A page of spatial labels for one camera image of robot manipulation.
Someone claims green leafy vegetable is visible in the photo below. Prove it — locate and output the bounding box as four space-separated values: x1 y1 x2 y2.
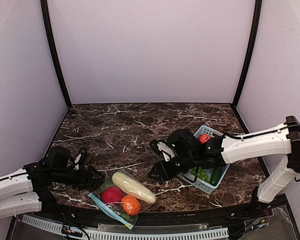
100 180 114 192

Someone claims red tomato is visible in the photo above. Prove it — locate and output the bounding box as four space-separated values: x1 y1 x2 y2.
101 186 123 204

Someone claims white radish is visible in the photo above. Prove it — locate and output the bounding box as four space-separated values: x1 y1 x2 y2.
111 171 157 204

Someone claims clear zip top bag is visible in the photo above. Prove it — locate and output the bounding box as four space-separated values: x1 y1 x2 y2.
88 170 157 230

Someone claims orange fruit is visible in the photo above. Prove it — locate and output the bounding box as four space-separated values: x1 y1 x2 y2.
121 195 141 216

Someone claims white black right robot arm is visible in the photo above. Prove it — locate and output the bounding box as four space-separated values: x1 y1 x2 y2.
148 115 300 204

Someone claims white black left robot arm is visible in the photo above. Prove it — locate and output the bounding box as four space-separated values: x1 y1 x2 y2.
0 146 105 220

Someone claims light blue plastic basket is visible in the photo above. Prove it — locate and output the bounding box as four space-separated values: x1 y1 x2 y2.
178 125 230 195

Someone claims green grapes bunch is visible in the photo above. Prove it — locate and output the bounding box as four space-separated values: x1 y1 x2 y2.
190 167 211 183

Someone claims pink red apple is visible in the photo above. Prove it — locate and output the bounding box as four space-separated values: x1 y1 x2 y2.
199 133 211 144

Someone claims green cucumber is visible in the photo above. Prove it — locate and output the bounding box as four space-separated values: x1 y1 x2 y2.
210 166 223 186

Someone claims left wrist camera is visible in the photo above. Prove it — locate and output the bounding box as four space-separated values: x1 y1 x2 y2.
73 147 88 171

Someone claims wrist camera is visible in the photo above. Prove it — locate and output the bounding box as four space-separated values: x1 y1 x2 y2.
149 139 176 162
73 147 88 171

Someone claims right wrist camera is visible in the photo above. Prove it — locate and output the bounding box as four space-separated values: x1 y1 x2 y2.
149 139 176 162

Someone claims black front rail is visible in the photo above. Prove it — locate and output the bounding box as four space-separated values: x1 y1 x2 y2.
34 202 271 228

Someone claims white slotted cable duct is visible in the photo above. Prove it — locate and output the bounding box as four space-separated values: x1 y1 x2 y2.
22 215 229 240

